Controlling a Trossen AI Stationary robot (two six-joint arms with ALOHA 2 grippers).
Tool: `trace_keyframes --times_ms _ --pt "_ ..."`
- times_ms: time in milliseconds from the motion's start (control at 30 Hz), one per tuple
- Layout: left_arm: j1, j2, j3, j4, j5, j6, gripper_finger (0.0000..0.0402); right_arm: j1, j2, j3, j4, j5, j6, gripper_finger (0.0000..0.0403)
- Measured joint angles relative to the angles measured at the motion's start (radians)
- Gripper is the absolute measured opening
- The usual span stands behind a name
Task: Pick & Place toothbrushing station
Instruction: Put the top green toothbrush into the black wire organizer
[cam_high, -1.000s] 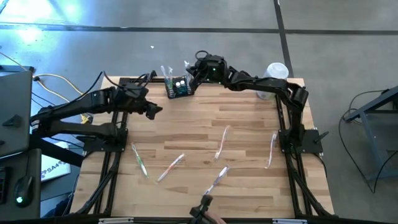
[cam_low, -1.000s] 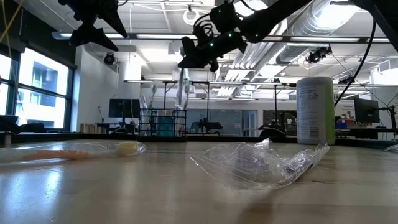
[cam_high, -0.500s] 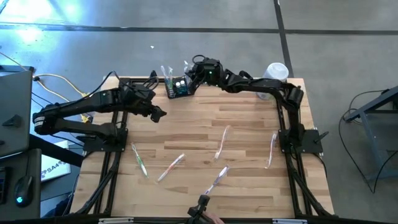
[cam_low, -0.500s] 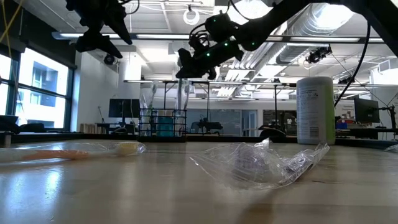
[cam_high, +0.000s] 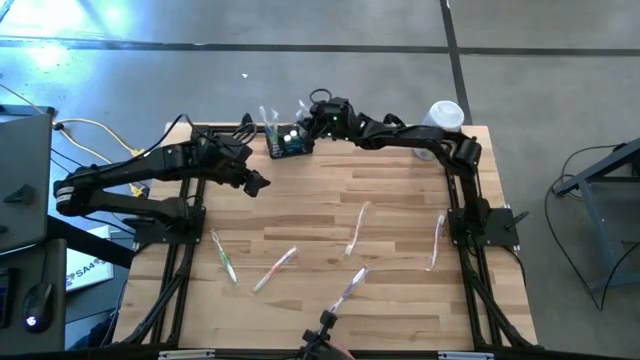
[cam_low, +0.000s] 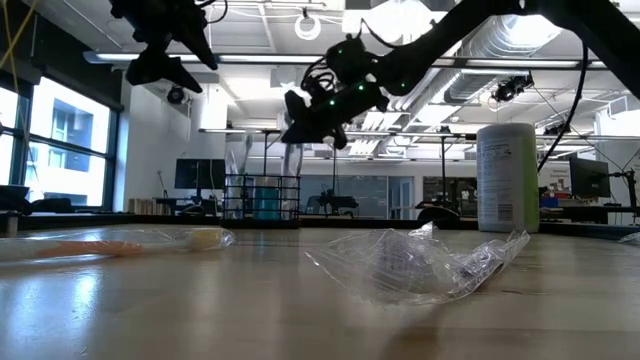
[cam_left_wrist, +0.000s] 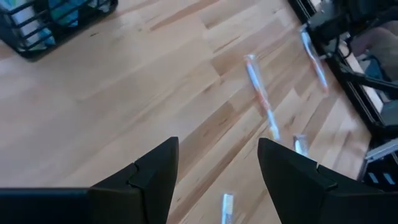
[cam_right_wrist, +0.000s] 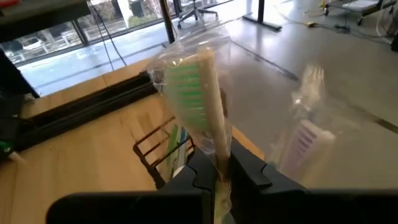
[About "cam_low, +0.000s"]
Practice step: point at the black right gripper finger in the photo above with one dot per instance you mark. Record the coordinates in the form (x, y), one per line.
(297, 107)
(312, 135)

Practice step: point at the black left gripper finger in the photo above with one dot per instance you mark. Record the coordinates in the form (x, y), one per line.
(152, 70)
(197, 42)

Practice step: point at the green toothbrush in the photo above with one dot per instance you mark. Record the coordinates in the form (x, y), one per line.
(247, 150)

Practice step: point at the blue toothbrush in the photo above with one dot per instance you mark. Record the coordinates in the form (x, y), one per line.
(232, 170)

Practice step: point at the clear plastic bag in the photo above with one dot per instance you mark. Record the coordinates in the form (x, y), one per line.
(410, 270)

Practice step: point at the black background robot arm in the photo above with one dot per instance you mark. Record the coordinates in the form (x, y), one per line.
(337, 201)

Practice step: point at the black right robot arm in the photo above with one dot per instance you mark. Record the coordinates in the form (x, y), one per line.
(425, 50)

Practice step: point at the round black ceiling spotlight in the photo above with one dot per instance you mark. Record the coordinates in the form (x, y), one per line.
(175, 95)

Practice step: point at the large window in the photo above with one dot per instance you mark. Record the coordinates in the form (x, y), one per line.
(70, 130)

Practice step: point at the black computer monitor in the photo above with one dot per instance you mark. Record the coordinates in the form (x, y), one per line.
(200, 174)
(590, 177)

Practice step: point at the black office chair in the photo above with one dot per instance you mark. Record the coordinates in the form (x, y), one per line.
(438, 214)

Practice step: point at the black ceiling-mounted device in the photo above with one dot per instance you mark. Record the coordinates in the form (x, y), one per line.
(510, 87)

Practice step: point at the white wipes canister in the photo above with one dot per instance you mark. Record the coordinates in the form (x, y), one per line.
(505, 180)

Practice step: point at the long ceiling light bar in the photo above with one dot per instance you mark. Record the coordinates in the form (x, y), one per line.
(520, 63)

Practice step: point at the orange wrapped toothbrush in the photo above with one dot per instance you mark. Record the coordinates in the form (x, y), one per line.
(100, 248)

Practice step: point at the white poster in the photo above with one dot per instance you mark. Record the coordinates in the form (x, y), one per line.
(552, 172)

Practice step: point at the silver ventilation duct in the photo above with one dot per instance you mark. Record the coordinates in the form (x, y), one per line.
(470, 87)

